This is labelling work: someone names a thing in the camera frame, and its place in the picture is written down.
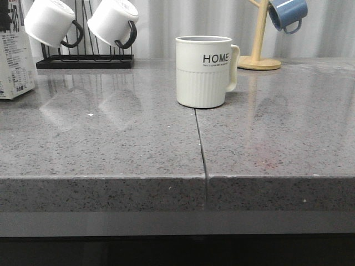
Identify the cream HOME mug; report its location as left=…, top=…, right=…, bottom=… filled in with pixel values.
left=175, top=35, right=240, bottom=109

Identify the white blue milk carton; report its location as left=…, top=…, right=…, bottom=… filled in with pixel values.
left=1, top=0, right=37, bottom=100

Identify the wooden mug tree stand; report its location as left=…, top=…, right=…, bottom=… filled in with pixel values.
left=238, top=0, right=281, bottom=71

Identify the right white hanging mug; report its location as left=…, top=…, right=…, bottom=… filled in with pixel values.
left=87, top=0, right=139, bottom=49

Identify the white hanging mug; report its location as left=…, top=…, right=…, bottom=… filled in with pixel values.
left=24, top=0, right=83, bottom=48
left=87, top=0, right=139, bottom=49

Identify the blue hanging mug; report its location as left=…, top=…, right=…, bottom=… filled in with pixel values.
left=268, top=0, right=308, bottom=34

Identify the left white hanging mug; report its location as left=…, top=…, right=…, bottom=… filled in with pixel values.
left=24, top=0, right=83, bottom=48

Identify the black wire mug rack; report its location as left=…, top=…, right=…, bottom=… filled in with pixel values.
left=36, top=1, right=134, bottom=69

